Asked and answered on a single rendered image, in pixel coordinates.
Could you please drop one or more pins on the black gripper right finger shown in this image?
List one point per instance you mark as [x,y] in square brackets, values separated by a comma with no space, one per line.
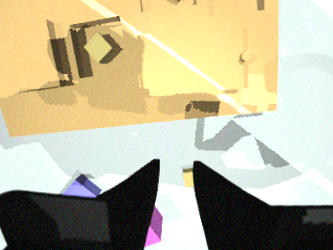
[233,219]

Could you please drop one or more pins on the pink cube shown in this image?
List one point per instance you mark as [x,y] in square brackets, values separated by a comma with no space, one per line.
[155,231]

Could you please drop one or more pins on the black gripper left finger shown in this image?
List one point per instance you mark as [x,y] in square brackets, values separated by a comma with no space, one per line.
[116,219]

